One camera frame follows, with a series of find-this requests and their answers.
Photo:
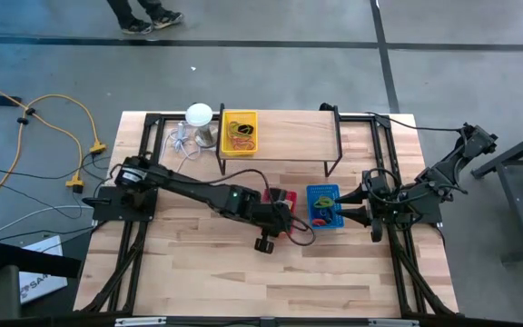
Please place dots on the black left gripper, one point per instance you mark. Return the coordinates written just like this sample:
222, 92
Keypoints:
275, 218

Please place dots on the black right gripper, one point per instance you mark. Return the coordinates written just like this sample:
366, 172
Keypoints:
381, 204

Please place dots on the red plastic basket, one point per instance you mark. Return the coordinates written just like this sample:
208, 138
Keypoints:
292, 196

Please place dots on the blue plastic basket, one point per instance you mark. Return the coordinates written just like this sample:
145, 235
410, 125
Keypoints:
316, 191

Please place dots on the reddish rubber band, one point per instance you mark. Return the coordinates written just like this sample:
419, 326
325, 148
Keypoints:
249, 147

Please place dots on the yellow plastic basket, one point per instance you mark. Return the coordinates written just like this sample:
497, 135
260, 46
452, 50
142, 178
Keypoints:
226, 136

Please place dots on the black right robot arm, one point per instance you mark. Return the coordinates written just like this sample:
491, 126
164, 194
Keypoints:
443, 177

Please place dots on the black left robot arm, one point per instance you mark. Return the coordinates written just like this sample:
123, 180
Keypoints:
189, 186

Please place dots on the white mushroom table lamp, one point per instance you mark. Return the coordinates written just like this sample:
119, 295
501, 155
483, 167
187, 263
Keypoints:
198, 114

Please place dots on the person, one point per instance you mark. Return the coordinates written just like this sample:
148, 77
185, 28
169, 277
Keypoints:
143, 20

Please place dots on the white printed cardboard box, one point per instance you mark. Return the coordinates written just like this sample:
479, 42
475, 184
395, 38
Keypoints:
43, 286

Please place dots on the wooden shelf riser black frame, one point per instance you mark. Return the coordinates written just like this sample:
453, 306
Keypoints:
298, 134

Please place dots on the silver metal bracket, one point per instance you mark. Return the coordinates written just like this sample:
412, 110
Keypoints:
393, 322
141, 321

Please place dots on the black aluminium rig frame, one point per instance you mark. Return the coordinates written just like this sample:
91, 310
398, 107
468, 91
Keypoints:
153, 120

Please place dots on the black metal table frame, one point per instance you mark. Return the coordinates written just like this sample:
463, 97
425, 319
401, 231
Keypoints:
516, 204

